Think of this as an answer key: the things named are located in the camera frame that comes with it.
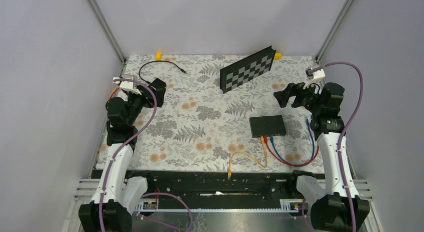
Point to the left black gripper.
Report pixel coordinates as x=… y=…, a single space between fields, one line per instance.
x=149 y=102

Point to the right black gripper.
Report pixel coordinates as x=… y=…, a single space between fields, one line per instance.
x=282 y=96

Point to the black network switch box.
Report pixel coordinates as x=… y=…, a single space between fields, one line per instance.
x=266 y=126

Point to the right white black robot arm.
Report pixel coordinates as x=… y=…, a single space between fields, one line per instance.
x=338 y=207

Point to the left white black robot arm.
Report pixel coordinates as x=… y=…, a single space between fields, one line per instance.
x=113 y=203

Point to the left yellow corner clip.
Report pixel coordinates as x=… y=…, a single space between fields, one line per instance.
x=158 y=56

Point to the yellow corner clip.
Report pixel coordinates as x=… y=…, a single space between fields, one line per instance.
x=158 y=56
x=277 y=56

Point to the right yellow corner clip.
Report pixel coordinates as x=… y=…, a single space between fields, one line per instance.
x=277 y=56

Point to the floral patterned table mat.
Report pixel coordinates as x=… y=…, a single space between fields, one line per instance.
x=199 y=128

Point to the black white checkerboard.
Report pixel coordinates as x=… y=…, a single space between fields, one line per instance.
x=247 y=69

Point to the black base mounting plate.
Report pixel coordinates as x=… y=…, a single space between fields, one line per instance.
x=213 y=190

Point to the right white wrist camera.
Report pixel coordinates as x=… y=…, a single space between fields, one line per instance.
x=314 y=75

